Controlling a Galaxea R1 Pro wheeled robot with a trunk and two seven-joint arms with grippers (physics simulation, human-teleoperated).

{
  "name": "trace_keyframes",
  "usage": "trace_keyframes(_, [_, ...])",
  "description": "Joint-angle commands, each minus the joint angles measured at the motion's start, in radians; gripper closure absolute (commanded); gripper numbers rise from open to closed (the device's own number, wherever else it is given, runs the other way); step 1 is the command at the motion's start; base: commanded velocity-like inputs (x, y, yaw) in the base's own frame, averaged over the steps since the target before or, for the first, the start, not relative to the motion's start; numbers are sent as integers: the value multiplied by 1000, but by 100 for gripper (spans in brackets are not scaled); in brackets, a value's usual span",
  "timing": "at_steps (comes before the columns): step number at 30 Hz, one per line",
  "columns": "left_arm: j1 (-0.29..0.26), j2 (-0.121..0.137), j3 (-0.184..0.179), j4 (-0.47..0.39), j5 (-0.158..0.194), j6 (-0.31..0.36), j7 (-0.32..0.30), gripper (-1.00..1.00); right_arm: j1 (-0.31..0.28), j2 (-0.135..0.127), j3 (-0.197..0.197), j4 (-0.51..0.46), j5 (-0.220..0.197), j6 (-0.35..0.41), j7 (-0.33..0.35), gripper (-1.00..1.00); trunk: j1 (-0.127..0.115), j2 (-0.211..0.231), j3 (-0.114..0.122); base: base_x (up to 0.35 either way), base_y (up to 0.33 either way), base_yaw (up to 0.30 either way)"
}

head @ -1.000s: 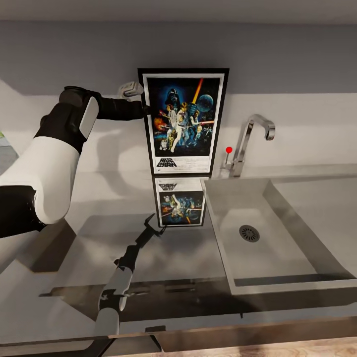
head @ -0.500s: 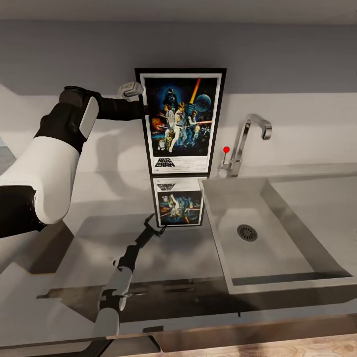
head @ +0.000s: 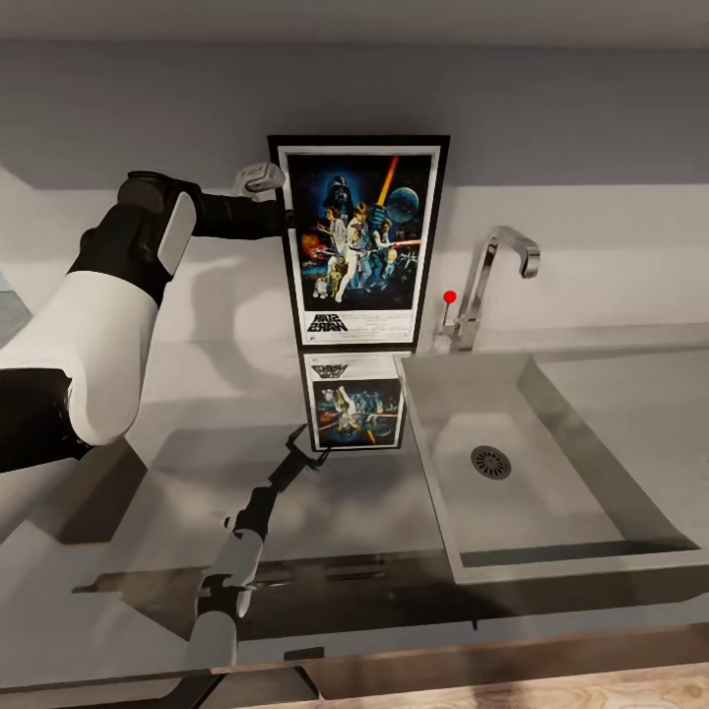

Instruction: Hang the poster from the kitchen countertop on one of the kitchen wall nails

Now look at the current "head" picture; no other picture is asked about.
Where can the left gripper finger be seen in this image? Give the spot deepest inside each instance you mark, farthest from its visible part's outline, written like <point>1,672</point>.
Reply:
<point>295,219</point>

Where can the poster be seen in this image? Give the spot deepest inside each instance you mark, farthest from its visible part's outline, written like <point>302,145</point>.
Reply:
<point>358,279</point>

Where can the drop in sink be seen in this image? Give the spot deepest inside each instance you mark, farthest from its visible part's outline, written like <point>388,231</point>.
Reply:
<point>557,462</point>

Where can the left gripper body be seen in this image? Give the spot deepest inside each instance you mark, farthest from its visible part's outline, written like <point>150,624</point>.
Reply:
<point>254,220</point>

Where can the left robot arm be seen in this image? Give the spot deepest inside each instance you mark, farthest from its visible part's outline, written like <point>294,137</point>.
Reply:
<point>73,378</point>

